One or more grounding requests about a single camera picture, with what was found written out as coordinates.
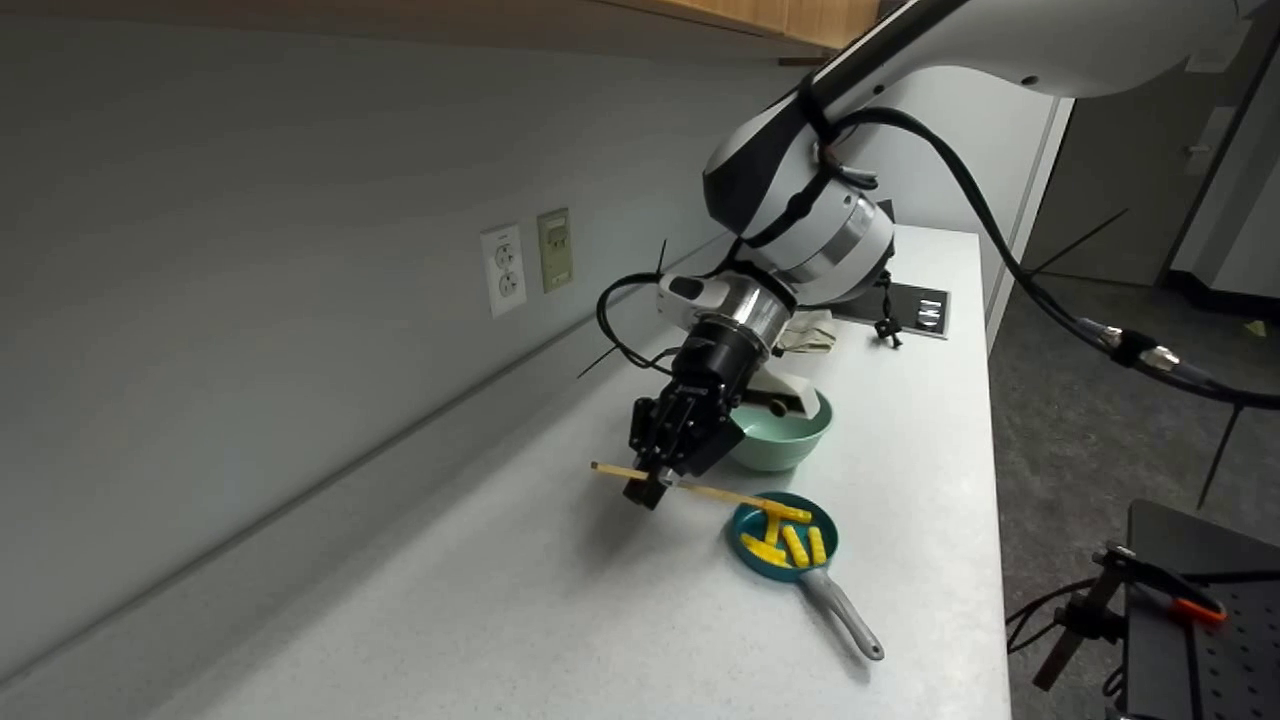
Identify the small black camera tripod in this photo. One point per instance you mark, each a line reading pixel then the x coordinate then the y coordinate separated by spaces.
pixel 886 322

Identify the black perforated platform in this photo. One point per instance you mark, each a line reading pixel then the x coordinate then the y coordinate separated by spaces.
pixel 1202 652

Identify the wooden spatula with yellow head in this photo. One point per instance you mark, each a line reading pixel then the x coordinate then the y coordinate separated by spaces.
pixel 707 491

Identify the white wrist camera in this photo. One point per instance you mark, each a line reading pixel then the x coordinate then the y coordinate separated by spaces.
pixel 700 295

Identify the mint green bowl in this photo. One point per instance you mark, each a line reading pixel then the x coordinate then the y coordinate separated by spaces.
pixel 786 444

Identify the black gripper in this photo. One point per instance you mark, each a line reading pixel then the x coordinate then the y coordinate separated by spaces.
pixel 721 357

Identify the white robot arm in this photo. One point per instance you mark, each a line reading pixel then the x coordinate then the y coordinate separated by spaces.
pixel 1055 43

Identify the beige cloth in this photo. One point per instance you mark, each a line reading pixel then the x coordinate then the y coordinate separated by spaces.
pixel 808 335

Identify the beige wall switch plate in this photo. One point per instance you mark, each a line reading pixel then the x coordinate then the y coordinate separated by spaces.
pixel 555 250

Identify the white wall outlet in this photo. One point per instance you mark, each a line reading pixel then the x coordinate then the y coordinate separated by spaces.
pixel 507 269

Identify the wooden wall cabinet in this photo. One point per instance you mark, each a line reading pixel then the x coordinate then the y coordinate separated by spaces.
pixel 532 17

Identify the clamp with orange grip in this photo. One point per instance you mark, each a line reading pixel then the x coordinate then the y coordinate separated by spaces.
pixel 1172 593

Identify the black floor stand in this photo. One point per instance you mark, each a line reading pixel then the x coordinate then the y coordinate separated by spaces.
pixel 1075 627

